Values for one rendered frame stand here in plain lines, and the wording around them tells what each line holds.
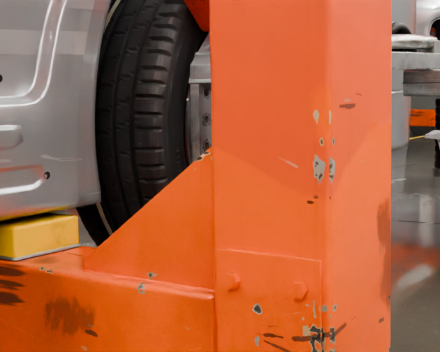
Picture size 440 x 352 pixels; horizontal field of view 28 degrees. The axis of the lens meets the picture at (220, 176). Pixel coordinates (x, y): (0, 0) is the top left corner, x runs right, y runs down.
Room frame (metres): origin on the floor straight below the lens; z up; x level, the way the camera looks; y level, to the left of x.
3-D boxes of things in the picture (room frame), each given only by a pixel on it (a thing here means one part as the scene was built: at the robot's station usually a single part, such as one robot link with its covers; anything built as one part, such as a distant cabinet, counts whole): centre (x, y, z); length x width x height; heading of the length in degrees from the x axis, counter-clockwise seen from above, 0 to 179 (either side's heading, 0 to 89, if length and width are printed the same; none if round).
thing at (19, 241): (1.34, 0.31, 0.71); 0.14 x 0.14 x 0.05; 54
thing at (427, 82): (1.67, -0.40, 0.93); 0.09 x 0.05 x 0.05; 54
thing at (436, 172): (1.65, -0.43, 0.83); 0.04 x 0.04 x 0.16
